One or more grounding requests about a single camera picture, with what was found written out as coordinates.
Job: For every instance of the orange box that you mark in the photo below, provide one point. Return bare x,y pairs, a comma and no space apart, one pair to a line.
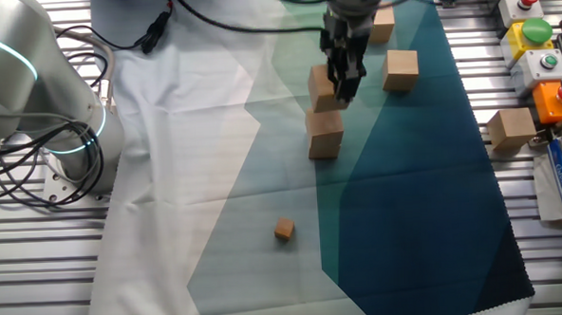
547,103

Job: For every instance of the blue green white tablecloth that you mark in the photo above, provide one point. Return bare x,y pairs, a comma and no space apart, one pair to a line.
168,181

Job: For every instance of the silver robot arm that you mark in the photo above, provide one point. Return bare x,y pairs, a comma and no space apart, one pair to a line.
16,69

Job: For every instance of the grey box green lit button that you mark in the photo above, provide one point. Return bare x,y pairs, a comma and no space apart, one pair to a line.
526,73

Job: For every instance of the small wooden cube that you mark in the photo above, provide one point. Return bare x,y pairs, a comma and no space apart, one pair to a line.
284,228

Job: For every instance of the grey box red button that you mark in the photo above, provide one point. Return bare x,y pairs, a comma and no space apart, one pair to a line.
512,12

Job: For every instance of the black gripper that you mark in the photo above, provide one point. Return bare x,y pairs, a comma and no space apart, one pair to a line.
349,31

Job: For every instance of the small metal bracket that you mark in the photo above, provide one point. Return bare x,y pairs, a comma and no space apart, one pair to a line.
538,139

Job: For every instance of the yellow box green mushroom button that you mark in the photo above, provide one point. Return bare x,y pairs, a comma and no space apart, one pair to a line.
513,40

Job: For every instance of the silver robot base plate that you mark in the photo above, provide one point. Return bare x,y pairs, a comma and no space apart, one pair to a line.
56,184

